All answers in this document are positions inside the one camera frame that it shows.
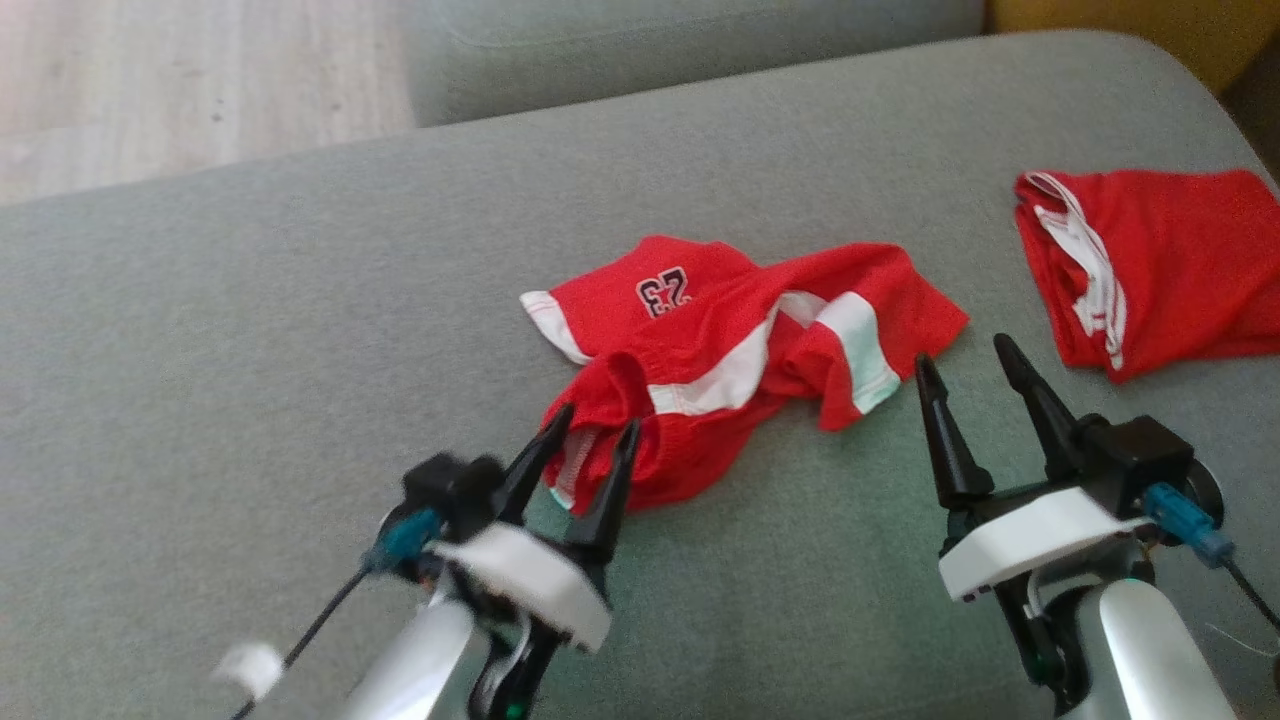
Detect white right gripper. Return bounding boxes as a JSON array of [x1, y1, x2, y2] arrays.
[[914, 332, 1159, 604]]

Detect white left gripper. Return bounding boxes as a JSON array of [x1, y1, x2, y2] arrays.
[[430, 403, 642, 653]]

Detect red shorts with number print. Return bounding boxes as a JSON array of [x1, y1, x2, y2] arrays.
[[520, 235, 971, 516]]

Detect red jersey with white trim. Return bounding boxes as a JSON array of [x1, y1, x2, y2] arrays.
[[1015, 168, 1280, 384]]

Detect grey sofa seat cushion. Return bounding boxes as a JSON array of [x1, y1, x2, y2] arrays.
[[0, 30, 1280, 720]]

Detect yellow wooden panel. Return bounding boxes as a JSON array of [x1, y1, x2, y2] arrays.
[[985, 0, 1280, 96]]

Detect grey sofa back cushion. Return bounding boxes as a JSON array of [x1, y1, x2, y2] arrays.
[[405, 0, 986, 128]]

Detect right camera cable blue plug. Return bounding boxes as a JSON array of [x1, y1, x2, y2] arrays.
[[1143, 483, 1280, 633]]

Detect white cable tag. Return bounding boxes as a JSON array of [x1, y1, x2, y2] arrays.
[[215, 643, 285, 700]]

